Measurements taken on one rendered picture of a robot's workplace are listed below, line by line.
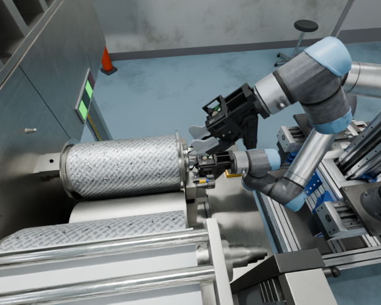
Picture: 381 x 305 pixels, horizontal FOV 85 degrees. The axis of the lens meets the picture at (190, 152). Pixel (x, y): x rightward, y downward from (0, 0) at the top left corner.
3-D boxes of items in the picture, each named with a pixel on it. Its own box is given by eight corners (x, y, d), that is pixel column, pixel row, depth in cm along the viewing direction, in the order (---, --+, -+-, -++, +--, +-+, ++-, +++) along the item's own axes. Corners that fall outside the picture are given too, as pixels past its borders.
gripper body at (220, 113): (199, 108, 48) (245, 75, 42) (219, 126, 53) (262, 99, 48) (204, 132, 43) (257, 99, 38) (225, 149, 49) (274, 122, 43)
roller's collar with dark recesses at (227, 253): (228, 284, 32) (236, 279, 27) (190, 289, 31) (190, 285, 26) (220, 240, 36) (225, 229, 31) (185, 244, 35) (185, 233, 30)
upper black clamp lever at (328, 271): (340, 277, 27) (343, 276, 26) (301, 284, 28) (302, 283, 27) (335, 265, 28) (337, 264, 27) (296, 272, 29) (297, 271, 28)
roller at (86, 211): (189, 246, 53) (189, 232, 43) (86, 259, 51) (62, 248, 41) (184, 202, 60) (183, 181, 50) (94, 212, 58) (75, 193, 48)
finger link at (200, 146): (176, 146, 50) (206, 124, 46) (192, 155, 54) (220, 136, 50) (178, 155, 48) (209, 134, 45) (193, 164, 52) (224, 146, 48)
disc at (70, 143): (84, 209, 52) (54, 180, 41) (82, 209, 52) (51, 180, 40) (94, 161, 61) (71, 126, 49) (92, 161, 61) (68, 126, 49)
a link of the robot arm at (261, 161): (276, 175, 71) (285, 161, 64) (245, 179, 70) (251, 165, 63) (268, 157, 76) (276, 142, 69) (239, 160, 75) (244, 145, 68)
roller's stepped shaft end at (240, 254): (266, 265, 32) (273, 261, 29) (228, 270, 32) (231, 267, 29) (259, 243, 34) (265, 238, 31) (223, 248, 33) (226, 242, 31)
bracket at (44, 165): (63, 173, 47) (58, 168, 46) (36, 175, 47) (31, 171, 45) (68, 155, 50) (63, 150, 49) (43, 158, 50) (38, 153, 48)
